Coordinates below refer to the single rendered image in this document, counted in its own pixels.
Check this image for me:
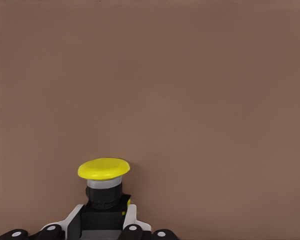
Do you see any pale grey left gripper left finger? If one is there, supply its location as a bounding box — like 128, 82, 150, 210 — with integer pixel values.
41, 203, 86, 240

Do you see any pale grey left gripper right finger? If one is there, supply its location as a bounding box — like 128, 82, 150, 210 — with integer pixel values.
121, 203, 153, 232

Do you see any yellow mushroom push button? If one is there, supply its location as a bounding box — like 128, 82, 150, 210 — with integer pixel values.
77, 157, 132, 232

